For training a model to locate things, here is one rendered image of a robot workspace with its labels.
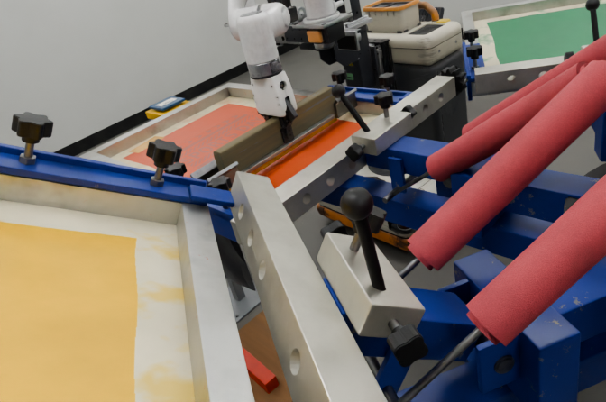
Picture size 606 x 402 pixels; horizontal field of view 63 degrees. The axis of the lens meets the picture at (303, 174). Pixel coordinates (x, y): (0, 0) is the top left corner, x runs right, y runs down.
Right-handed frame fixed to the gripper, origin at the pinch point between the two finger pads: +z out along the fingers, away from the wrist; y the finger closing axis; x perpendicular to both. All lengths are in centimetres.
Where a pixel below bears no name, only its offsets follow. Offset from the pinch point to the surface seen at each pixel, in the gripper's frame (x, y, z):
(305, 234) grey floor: -64, 83, 100
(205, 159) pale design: 10.2, 21.8, 6.0
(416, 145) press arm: -0.5, -37.8, -2.3
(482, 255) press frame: 24, -63, -3
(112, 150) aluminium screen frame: 20, 56, 4
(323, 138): -10.3, -2.9, 5.9
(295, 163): 2.7, -5.4, 6.1
